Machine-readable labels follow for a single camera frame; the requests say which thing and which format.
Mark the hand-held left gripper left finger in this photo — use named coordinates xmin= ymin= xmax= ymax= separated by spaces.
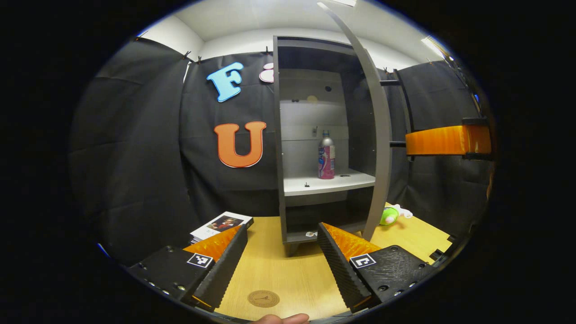
xmin=127 ymin=224 xmax=249 ymax=312

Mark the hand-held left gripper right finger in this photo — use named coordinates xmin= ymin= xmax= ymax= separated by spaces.
xmin=317 ymin=222 xmax=439 ymax=313

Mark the round brown coaster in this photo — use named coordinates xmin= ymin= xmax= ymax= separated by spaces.
xmin=247 ymin=290 xmax=280 ymax=308

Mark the black door handle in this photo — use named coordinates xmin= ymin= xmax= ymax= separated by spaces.
xmin=379 ymin=68 xmax=414 ymax=162

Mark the pink label bottle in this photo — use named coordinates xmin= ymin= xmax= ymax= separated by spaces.
xmin=318 ymin=130 xmax=336 ymax=180

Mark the grey cabinet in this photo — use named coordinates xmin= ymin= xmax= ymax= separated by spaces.
xmin=272 ymin=35 xmax=378 ymax=257

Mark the white cabinet shelf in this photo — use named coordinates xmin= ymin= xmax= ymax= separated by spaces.
xmin=283 ymin=169 xmax=376 ymax=197

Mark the green plush toy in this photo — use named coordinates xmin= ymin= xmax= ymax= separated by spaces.
xmin=379 ymin=203 xmax=414 ymax=226

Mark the black backdrop cloth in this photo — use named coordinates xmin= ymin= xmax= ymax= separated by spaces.
xmin=70 ymin=37 xmax=493 ymax=266

